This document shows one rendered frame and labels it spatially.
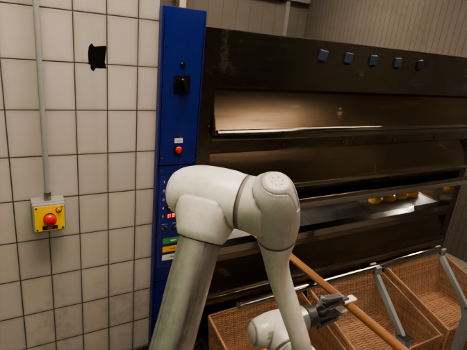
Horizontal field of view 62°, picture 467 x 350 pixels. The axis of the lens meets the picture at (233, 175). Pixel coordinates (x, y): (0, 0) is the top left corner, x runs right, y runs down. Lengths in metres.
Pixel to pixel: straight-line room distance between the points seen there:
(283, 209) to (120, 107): 0.77
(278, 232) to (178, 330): 0.31
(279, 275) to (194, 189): 0.33
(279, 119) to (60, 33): 0.89
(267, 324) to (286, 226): 0.50
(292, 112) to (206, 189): 0.93
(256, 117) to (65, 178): 0.77
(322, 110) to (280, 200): 1.06
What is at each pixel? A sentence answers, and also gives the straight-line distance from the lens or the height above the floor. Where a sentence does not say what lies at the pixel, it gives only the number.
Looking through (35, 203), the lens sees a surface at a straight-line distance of 1.41.
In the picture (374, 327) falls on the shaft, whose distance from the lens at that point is 1.48.
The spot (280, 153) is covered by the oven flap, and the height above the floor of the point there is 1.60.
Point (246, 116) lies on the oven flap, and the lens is 1.60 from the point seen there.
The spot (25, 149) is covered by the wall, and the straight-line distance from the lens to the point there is 1.40.
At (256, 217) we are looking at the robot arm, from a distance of 0.86.
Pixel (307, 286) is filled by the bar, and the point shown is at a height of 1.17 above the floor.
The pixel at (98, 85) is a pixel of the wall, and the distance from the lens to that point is 1.38.
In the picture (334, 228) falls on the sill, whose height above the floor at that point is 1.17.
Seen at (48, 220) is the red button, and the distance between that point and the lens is 1.38.
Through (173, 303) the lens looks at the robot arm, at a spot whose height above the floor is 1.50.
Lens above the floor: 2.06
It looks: 19 degrees down
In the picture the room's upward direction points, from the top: 6 degrees clockwise
